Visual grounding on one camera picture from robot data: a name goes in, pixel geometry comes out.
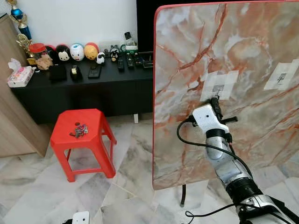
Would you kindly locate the pink white tissue pack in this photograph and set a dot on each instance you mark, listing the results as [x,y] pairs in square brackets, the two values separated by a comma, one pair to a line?
[21,77]

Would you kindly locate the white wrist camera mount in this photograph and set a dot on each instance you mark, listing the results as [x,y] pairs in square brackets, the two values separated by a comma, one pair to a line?
[81,218]
[208,117]

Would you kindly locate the small grey toy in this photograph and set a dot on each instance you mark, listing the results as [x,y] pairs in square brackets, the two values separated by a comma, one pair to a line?
[114,47]

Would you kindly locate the black low TV console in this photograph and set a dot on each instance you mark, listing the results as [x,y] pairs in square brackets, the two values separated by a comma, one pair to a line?
[93,98]

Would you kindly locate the black remote control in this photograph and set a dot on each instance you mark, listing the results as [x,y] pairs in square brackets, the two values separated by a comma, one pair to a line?
[138,59]
[121,64]
[130,61]

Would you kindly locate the small upright black remote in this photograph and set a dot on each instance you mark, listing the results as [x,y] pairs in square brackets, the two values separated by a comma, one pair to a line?
[127,36]

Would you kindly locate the black tape dispenser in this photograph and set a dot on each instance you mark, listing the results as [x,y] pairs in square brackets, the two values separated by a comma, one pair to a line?
[75,73]

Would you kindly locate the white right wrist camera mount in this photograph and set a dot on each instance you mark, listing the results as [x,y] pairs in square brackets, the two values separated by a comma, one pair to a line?
[208,117]

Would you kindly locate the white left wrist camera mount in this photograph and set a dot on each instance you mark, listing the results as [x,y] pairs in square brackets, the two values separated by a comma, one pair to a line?
[81,218]

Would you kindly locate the clear adhesive wall hook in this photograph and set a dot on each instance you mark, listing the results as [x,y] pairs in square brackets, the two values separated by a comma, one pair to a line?
[281,74]
[226,79]

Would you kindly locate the black mouse plush toy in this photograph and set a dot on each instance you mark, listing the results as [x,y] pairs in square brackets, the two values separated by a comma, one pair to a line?
[63,52]

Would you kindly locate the red plastic stool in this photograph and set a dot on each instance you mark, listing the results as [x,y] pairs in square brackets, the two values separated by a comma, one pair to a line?
[91,140]

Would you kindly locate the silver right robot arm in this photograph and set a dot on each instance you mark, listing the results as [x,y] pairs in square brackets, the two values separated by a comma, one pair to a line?
[229,168]

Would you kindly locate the tall blue gold trophy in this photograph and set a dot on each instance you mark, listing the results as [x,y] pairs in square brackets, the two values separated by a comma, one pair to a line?
[18,13]

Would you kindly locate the black television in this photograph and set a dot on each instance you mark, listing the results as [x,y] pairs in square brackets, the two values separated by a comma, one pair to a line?
[145,23]

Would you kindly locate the black phone case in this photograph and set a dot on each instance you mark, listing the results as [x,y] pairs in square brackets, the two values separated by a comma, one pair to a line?
[95,71]

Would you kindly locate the small gold trophy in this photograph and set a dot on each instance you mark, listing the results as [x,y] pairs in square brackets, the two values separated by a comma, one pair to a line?
[25,43]

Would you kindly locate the bunch of metal keys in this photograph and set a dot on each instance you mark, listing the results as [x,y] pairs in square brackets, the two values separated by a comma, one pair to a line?
[79,130]

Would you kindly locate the light wood cabinet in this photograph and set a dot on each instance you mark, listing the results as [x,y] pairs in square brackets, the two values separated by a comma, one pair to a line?
[14,121]

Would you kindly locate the small white black toy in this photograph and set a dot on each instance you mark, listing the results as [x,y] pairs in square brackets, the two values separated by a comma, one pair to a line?
[100,58]

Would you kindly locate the red lidded snack jar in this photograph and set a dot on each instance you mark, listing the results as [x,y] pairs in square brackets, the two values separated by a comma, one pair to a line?
[37,47]

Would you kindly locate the white duck plush toy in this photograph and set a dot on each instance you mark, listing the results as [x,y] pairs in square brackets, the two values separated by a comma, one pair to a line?
[77,51]

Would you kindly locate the green white small box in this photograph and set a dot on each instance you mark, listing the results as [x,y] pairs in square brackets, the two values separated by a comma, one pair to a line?
[130,46]

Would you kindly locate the black wallet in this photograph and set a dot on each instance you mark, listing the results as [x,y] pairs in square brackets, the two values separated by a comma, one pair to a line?
[57,73]

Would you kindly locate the small black toy figure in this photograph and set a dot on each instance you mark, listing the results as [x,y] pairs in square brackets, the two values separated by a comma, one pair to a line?
[114,56]

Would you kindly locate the yellow bear plush toy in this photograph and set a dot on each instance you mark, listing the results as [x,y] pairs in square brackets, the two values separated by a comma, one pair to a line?
[91,51]

